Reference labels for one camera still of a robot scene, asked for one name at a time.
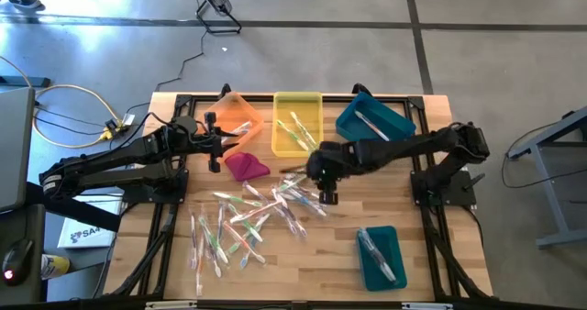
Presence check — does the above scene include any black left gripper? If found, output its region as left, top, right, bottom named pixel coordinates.
left=190, top=111, right=239, bottom=173

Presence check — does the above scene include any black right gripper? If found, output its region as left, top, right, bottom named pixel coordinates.
left=280, top=139, right=357, bottom=205

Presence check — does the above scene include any green toothbrush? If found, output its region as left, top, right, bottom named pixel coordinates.
left=289, top=110, right=318, bottom=149
left=211, top=190, right=264, bottom=209
left=198, top=215, right=230, bottom=266
left=275, top=118, right=309, bottom=151
left=274, top=174, right=307, bottom=193
left=226, top=202, right=265, bottom=244
left=227, top=212, right=272, bottom=256

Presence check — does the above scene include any purple toothbrush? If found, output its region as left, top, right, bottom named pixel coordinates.
left=360, top=228, right=394, bottom=279
left=270, top=187, right=299, bottom=236
left=205, top=239, right=223, bottom=280
left=280, top=194, right=308, bottom=238
left=241, top=181, right=272, bottom=206
left=359, top=228, right=398, bottom=283
left=189, top=212, right=199, bottom=271

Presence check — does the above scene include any magenta plastic container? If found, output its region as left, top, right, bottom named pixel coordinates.
left=224, top=151, right=271, bottom=183

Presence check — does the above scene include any orange translucent plastic bin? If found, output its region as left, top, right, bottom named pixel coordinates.
left=196, top=90, right=266, bottom=167

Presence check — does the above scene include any yellow translucent plastic bin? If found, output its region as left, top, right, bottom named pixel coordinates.
left=271, top=91, right=326, bottom=159

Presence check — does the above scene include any blue plastic bin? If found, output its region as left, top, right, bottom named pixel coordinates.
left=335, top=92, right=417, bottom=144

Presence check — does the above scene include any power strip with plugs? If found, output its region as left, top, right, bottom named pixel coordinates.
left=98, top=113, right=137, bottom=141

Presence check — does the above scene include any small teal plastic bin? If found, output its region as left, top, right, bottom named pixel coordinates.
left=355, top=225, right=408, bottom=293

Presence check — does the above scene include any white printed box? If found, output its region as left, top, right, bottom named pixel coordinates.
left=57, top=193, right=125, bottom=250

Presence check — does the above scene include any white label strip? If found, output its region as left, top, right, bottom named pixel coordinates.
left=402, top=302, right=455, bottom=310
left=145, top=300, right=198, bottom=310

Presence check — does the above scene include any black desk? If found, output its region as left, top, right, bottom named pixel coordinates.
left=0, top=181, right=123, bottom=304

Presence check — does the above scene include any grey laptop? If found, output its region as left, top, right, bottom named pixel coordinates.
left=0, top=87, right=37, bottom=213

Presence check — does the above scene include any yellow can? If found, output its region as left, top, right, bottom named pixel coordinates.
left=39, top=253, right=72, bottom=282

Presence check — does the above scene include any blue floor bar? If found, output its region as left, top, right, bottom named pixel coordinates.
left=0, top=74, right=51, bottom=89

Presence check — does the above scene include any black computer mouse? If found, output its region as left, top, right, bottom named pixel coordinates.
left=2, top=238, right=36, bottom=287

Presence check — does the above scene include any grey metal table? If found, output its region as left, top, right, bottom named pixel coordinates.
left=506, top=105, right=587, bottom=249

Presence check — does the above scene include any black fan power cable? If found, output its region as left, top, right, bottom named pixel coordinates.
left=124, top=28, right=207, bottom=116

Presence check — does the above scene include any black floor cable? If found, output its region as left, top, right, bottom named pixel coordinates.
left=34, top=102, right=152, bottom=137

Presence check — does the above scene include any yellow extension cable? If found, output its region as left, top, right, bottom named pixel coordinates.
left=0, top=55, right=123, bottom=149

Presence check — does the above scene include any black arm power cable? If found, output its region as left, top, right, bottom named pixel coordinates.
left=500, top=121, right=587, bottom=190

